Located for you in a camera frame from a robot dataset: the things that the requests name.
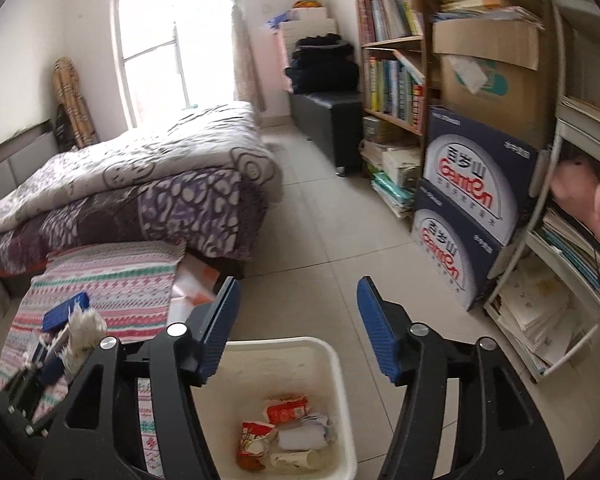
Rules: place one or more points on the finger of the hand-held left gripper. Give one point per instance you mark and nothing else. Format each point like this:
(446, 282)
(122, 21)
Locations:
(52, 367)

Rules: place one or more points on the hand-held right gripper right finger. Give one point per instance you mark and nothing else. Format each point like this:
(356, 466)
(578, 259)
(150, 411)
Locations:
(380, 335)

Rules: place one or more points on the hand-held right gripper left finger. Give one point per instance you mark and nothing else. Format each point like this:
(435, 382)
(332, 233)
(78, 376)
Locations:
(217, 335)

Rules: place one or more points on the white paper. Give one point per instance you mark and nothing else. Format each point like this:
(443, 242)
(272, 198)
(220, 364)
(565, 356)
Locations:
(82, 332)

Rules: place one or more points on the blue cardboard box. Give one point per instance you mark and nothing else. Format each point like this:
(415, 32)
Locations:
(62, 316)

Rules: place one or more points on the white plastic bin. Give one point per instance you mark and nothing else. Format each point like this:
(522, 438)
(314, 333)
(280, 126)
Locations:
(300, 360)

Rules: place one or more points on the orange snack wrapper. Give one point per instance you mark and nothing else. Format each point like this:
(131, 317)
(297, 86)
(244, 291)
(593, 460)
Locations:
(252, 442)

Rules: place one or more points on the white paper cup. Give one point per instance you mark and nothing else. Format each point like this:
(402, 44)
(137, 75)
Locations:
(295, 462)

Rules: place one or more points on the pink floral table cover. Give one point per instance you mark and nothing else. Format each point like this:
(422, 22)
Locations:
(195, 280)

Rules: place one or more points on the striped patterned tablecloth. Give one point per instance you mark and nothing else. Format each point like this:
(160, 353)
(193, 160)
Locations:
(120, 285)

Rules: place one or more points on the blue water carton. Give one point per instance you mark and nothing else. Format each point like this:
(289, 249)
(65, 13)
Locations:
(475, 175)
(455, 255)

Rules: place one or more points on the pile of loose papers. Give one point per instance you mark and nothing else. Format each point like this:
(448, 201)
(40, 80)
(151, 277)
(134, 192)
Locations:
(535, 310)

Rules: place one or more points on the floor pile of books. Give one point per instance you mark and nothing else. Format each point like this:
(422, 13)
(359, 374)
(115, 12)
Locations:
(392, 170)

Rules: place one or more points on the white patterned quilt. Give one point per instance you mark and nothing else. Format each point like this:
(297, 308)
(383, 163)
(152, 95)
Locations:
(155, 155)

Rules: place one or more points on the grey bed headboard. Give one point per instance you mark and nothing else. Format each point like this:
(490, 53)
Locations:
(15, 160)

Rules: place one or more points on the leaning books in rack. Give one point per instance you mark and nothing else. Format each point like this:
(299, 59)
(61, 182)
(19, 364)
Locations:
(575, 247)

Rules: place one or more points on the black ottoman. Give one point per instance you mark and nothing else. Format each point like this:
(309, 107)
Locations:
(330, 125)

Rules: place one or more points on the pink plush object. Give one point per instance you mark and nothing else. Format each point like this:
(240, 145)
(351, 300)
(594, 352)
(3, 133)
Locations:
(580, 195)

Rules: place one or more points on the plaid cloth bundle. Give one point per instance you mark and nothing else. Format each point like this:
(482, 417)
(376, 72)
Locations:
(72, 105)

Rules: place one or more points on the pile of dark clothes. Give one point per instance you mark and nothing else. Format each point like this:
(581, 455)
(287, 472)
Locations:
(322, 65)

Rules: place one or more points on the pale curtain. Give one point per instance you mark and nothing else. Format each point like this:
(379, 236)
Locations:
(247, 60)

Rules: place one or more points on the brown cardboard box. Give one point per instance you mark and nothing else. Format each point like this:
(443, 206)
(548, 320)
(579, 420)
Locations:
(510, 90)

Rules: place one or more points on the window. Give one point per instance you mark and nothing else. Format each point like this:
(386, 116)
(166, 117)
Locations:
(160, 50)

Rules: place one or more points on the wooden bookshelf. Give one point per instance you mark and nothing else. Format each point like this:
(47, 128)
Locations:
(427, 45)

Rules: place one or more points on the white metal rack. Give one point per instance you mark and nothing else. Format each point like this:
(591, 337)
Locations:
(560, 75)

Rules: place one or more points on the purple blue item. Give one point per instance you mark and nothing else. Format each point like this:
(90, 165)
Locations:
(276, 23)

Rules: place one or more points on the short row of books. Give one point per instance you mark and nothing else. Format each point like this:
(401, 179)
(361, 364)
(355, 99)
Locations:
(390, 15)

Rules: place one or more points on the white stepped dresser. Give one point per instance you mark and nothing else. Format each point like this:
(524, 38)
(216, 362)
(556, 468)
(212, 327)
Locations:
(310, 22)

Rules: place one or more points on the orange yellow item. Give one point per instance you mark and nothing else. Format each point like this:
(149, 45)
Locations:
(307, 2)

